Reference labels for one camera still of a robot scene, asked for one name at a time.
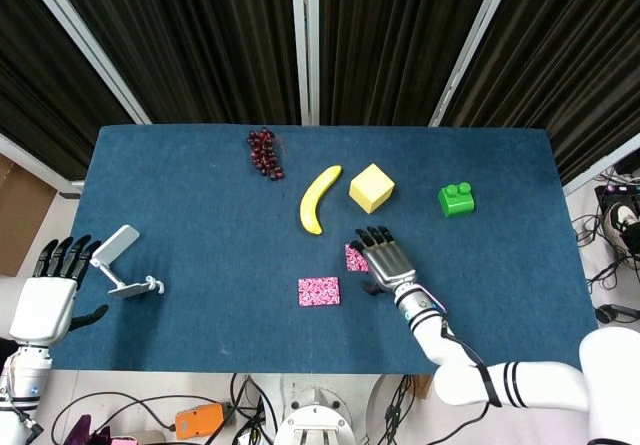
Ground tangled floor cables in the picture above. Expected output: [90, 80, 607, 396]
[572, 214, 640, 291]

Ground white sneaker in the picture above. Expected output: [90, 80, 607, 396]
[602, 202, 640, 246]

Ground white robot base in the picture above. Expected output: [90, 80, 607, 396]
[273, 374, 374, 445]

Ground white folding phone stand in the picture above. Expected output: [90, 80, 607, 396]
[87, 224, 165, 300]

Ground orange handheld device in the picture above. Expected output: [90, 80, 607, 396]
[174, 403, 225, 439]

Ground black cable bundle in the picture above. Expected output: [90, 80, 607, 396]
[383, 374, 417, 445]
[229, 373, 277, 445]

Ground black floor cable loop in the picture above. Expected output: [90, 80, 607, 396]
[49, 393, 177, 434]

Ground yellow cube block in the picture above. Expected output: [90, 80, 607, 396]
[348, 163, 396, 215]

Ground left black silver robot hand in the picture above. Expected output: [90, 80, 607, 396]
[9, 234, 110, 349]

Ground dark red grape bunch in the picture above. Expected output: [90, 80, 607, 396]
[246, 127, 287, 182]

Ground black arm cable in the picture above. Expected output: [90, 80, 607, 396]
[438, 314, 503, 409]

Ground purple bag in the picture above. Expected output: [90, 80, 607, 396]
[67, 414, 111, 445]

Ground brown cardboard box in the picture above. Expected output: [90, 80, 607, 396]
[0, 154, 58, 276]

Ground yellow banana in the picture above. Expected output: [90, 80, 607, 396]
[299, 164, 344, 237]

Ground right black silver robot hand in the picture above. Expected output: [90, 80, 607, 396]
[349, 225, 418, 296]

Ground black pleated curtain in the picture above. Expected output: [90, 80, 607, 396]
[442, 0, 640, 186]
[0, 0, 134, 181]
[318, 0, 499, 127]
[47, 0, 301, 125]

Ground pink patterned rectangular block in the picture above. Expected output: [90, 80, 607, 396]
[297, 275, 343, 308]
[344, 243, 371, 273]

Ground black floor device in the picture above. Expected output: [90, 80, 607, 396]
[594, 303, 640, 324]

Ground green toy brick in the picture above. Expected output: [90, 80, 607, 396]
[437, 180, 477, 219]

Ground white frame post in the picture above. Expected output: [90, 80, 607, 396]
[290, 0, 321, 126]
[0, 132, 84, 191]
[562, 132, 640, 196]
[428, 0, 521, 127]
[17, 0, 151, 125]

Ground blue table cloth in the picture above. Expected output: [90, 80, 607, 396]
[49, 123, 600, 377]

